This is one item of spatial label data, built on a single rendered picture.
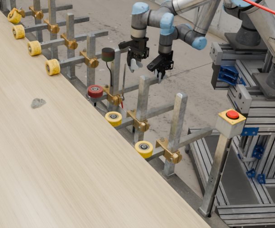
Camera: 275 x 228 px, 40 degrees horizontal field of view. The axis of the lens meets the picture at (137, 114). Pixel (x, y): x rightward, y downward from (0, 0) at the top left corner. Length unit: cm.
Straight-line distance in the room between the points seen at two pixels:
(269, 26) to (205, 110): 194
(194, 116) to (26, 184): 221
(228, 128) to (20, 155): 83
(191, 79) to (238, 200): 181
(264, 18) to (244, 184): 125
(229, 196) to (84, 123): 114
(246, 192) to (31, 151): 146
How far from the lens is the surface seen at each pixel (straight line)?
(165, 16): 178
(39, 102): 190
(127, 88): 211
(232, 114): 136
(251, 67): 234
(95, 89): 199
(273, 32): 174
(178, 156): 171
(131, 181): 151
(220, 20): 498
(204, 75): 411
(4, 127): 179
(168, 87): 379
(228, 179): 261
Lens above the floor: 199
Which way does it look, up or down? 36 degrees down
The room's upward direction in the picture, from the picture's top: 6 degrees clockwise
